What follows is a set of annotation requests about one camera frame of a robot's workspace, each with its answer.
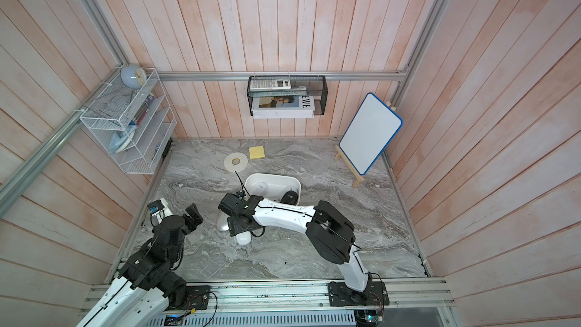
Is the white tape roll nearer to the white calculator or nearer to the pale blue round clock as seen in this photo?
the white calculator

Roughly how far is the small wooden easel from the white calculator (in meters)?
0.39

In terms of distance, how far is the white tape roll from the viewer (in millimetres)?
1096

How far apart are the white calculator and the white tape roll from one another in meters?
0.38

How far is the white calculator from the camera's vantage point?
35.8 inches

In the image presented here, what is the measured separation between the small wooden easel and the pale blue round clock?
871 mm

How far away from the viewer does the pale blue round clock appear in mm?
813

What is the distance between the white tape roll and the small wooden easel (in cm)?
46
